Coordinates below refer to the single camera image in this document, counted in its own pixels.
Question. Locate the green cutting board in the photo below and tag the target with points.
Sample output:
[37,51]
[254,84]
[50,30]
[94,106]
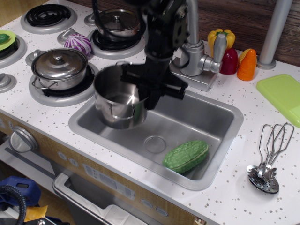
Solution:
[283,92]

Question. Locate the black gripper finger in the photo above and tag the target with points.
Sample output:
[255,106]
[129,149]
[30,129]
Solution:
[143,92]
[152,100]

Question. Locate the silver toy faucet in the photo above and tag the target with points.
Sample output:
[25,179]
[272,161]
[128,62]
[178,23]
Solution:
[196,68]

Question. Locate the lidded steel pot rear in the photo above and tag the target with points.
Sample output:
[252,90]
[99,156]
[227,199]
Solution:
[117,24]

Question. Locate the steel sink basin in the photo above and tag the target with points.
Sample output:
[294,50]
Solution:
[172,123]

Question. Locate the steel utensil wire handle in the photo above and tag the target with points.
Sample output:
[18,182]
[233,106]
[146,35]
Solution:
[270,146]

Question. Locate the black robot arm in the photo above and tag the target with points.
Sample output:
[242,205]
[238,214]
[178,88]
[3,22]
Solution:
[166,24]

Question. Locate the orange carrot toy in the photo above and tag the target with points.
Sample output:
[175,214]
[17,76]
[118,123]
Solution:
[247,65]

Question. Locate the silver stove knob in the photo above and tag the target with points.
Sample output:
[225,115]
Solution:
[61,38]
[7,82]
[31,56]
[90,20]

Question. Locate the black coil burner rear left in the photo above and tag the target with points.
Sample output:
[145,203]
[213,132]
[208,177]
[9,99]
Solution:
[45,15]

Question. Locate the silver oven knob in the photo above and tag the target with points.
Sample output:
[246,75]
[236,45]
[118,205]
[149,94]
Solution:
[22,141]

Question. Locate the steel slotted spoon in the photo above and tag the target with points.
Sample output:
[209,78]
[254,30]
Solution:
[270,187]

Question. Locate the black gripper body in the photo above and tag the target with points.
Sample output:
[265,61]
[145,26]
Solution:
[156,75]

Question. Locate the lidded steel pot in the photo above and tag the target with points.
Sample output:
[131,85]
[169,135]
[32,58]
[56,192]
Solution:
[59,69]
[117,24]

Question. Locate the red pepper toy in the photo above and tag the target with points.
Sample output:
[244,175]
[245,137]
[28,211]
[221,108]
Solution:
[229,62]

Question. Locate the blue device with cable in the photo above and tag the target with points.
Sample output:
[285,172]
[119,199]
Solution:
[21,192]

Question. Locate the silver oven door handle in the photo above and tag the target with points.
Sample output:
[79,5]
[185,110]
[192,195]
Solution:
[84,212]

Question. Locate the lidded steel pot front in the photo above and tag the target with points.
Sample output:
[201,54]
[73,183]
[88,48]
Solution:
[59,69]

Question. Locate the green bitter melon toy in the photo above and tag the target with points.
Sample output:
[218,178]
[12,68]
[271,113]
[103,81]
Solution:
[186,156]

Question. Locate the green plate with vegetable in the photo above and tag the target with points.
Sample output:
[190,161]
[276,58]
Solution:
[7,38]

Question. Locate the grey vertical post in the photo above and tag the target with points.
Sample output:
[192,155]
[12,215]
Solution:
[280,14]

